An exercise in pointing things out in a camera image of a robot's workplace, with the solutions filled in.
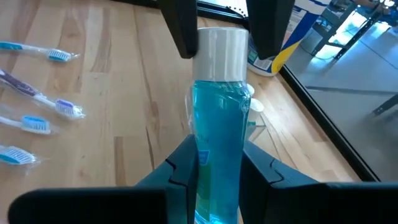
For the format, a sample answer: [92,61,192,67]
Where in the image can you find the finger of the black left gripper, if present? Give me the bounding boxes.
[245,0,296,60]
[158,0,200,60]

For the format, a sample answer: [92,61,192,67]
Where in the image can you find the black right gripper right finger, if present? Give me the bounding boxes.
[239,140,327,224]

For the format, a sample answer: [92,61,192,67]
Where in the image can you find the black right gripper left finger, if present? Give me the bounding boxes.
[136,134,200,224]

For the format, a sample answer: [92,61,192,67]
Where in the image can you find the blue toothbrush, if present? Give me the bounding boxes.
[0,40,81,63]
[0,114,53,136]
[0,144,41,166]

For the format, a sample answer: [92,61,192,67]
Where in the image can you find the purple toothbrush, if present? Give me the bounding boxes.
[0,67,87,121]

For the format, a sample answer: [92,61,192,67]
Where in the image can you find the white wipes canister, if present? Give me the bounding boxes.
[247,0,332,78]

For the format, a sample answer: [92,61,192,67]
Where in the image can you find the clear acrylic organizer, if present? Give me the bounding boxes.
[244,119,267,142]

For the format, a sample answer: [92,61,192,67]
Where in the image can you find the black table frame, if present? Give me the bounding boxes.
[108,0,382,183]

